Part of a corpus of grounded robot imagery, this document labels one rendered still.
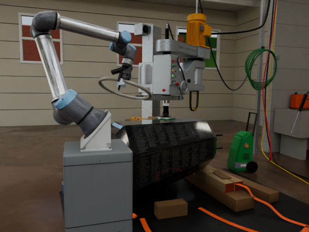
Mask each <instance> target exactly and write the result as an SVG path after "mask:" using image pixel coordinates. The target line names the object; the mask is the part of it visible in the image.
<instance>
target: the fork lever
mask: <svg viewBox="0 0 309 232"><path fill-rule="evenodd" d="M147 96H148V95H135V97H147ZM135 100H139V99H135ZM148 100H180V96H173V95H171V96H162V95H152V97H151V98H150V99H147V100H144V101H148Z"/></svg>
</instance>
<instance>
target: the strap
mask: <svg viewBox="0 0 309 232"><path fill-rule="evenodd" d="M235 185H239V186H242V187H244V188H246V189H247V190H248V191H249V193H250V195H251V197H252V196H253V195H252V193H251V191H250V189H249V188H248V187H247V186H245V185H242V184H235ZM253 199H255V200H257V201H259V202H262V203H264V204H266V205H267V206H269V207H270V208H271V209H272V210H273V211H274V212H275V213H276V214H277V215H278V216H279V217H281V218H283V219H284V220H286V221H288V222H291V223H294V224H297V225H301V226H304V227H305V228H304V229H302V230H301V231H300V232H308V231H309V225H306V224H303V223H299V222H296V221H293V220H290V219H288V218H286V217H284V216H282V215H281V214H280V213H279V212H278V211H277V210H276V209H274V208H273V206H272V205H270V204H269V203H267V202H265V201H263V200H260V199H258V198H256V197H255V198H253ZM198 209H200V210H201V211H203V212H205V213H207V214H209V215H210V216H212V217H214V218H216V219H218V220H220V221H222V222H225V223H227V224H229V225H232V226H235V227H237V228H239V229H242V230H245V231H248V232H258V231H255V230H252V229H248V228H246V227H243V226H240V225H237V224H235V223H232V222H230V221H227V220H225V219H223V218H221V217H219V216H216V215H215V214H213V213H211V212H209V211H207V210H205V209H204V208H202V207H200V208H198ZM140 221H141V223H142V225H143V228H144V230H145V231H146V232H151V230H150V228H149V227H148V225H147V222H146V220H145V219H144V218H141V219H140Z"/></svg>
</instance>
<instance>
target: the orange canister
mask: <svg viewBox="0 0 309 232"><path fill-rule="evenodd" d="M303 96H304V94H298V93H297V92H295V94H292V95H291V105H290V108H289V109H290V110H298V109H299V106H300V104H301V101H302V99H303ZM302 110H309V99H308V100H306V101H305V103H304V106H303V108H302Z"/></svg>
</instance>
